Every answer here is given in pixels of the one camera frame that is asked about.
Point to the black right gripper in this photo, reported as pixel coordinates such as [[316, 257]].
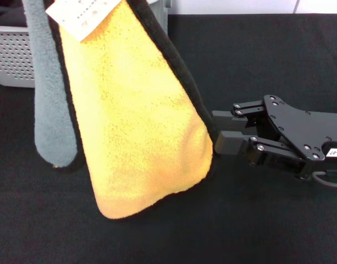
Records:
[[308, 132]]

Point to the yellow towel with black trim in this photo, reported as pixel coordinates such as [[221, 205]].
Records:
[[129, 123]]

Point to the black tablecloth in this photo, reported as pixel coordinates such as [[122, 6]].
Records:
[[239, 220]]

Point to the grey perforated plastic storage box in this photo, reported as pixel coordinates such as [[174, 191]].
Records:
[[11, 55]]

